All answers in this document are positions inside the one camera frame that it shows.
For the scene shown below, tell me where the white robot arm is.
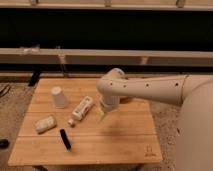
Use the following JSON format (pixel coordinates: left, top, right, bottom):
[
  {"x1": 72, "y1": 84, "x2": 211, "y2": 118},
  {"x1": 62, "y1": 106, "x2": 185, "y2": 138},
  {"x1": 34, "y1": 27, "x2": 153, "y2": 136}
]
[{"x1": 97, "y1": 68, "x2": 213, "y2": 171}]

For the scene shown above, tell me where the black marker eraser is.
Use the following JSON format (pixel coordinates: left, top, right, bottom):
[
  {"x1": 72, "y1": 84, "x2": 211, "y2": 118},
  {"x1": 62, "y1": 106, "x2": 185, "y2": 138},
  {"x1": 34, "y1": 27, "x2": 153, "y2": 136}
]
[{"x1": 60, "y1": 129, "x2": 71, "y2": 150}]

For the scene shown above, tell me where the white wrapped eraser block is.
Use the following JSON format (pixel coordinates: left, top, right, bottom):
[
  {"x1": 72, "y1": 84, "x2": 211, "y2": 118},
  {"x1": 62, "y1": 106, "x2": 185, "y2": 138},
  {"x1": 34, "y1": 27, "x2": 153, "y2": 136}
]
[{"x1": 35, "y1": 115, "x2": 57, "y2": 134}]

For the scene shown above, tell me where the orange bowl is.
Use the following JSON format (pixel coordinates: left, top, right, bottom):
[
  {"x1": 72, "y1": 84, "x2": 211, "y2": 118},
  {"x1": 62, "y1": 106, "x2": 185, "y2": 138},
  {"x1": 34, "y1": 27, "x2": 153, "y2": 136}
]
[{"x1": 120, "y1": 96, "x2": 130, "y2": 102}]

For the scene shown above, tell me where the white tube with cap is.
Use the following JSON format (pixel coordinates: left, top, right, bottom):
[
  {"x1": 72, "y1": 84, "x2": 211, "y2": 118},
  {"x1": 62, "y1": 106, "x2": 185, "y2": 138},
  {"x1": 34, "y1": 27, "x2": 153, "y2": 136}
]
[{"x1": 68, "y1": 96, "x2": 94, "y2": 127}]

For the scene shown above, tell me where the wooden table board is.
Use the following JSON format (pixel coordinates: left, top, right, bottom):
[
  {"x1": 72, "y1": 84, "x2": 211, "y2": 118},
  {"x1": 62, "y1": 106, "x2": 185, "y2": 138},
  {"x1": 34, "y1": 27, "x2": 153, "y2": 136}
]
[{"x1": 8, "y1": 78, "x2": 162, "y2": 166}]

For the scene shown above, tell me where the black object on floor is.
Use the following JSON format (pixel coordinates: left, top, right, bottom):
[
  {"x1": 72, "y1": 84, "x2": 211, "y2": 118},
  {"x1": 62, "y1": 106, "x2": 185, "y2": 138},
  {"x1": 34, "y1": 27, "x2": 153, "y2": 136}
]
[{"x1": 0, "y1": 139, "x2": 10, "y2": 149}]

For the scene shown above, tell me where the black table leg bracket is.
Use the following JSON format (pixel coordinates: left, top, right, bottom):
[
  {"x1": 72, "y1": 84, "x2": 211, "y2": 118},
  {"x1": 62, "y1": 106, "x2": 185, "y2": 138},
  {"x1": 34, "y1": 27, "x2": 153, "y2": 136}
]
[{"x1": 28, "y1": 69, "x2": 41, "y2": 87}]

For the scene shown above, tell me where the metal rail beam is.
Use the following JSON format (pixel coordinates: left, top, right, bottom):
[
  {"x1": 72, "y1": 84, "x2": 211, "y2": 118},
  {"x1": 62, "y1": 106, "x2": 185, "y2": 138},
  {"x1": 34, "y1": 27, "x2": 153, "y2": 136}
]
[{"x1": 0, "y1": 48, "x2": 213, "y2": 67}]

